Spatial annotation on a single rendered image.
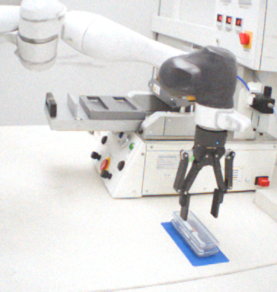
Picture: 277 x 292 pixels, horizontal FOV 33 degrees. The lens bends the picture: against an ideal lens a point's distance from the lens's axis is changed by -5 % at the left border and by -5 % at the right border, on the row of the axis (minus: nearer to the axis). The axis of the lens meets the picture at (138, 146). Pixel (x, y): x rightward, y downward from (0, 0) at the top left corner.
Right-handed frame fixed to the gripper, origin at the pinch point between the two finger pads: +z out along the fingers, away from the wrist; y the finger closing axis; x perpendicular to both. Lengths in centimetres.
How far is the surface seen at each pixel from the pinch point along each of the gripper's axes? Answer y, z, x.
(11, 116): 36, 28, -188
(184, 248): 3.8, 9.9, 2.5
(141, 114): 5.5, -14.1, -34.1
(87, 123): 21.5, -11.5, -33.5
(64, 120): 28.3, -12.4, -33.7
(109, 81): -25, 6, -191
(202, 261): 1.9, 9.9, 9.2
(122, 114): 11.4, -14.0, -34.2
